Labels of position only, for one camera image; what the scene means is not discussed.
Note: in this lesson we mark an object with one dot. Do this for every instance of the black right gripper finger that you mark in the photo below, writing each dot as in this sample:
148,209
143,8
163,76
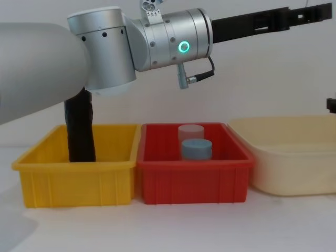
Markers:
331,105

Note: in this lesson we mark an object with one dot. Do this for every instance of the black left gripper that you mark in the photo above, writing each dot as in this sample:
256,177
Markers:
231,27

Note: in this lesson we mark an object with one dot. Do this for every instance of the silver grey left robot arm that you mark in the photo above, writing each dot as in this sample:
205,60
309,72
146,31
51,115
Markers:
105,52

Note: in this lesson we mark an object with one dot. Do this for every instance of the cream plastic basin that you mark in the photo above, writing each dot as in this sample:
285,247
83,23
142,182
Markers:
288,168

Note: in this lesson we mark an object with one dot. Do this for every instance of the blue-grey cylinder container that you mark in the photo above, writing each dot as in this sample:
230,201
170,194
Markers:
196,149

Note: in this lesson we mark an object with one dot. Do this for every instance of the translucent white cylinder container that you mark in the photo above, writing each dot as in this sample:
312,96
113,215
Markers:
191,131

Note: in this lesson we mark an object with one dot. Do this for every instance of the red plastic bin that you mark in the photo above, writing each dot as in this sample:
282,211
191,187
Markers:
194,181

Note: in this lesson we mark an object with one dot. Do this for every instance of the white table cloth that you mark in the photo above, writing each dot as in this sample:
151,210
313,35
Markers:
168,228

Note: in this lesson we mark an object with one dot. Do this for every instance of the yellow plastic bin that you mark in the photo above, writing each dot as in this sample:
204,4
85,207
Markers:
73,183

